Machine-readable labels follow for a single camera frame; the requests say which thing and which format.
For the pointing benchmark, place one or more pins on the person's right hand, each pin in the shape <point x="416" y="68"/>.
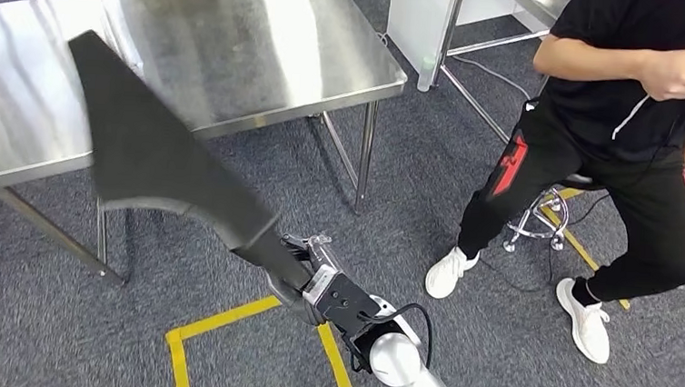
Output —
<point x="682" y="74"/>

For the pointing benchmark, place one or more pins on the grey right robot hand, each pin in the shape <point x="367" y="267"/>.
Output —
<point x="314" y="250"/>

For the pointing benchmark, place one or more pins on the black plastic panel part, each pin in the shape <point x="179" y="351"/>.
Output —
<point x="141" y="142"/>

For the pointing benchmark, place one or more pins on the person's right forearm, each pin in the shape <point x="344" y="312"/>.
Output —
<point x="587" y="58"/>

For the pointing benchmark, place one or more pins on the stainless steel workbench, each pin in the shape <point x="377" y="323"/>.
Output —
<point x="238" y="40"/>

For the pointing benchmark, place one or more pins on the person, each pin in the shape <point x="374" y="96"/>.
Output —
<point x="595" y="113"/>

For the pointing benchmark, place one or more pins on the chrome stool black seat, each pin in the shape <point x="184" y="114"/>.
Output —
<point x="578" y="183"/>

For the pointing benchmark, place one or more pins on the yellow floor tape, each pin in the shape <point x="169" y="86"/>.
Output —
<point x="580" y="251"/>
<point x="177" y="361"/>

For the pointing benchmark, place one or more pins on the clear bottle green cap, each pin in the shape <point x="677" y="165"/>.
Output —
<point x="426" y="74"/>

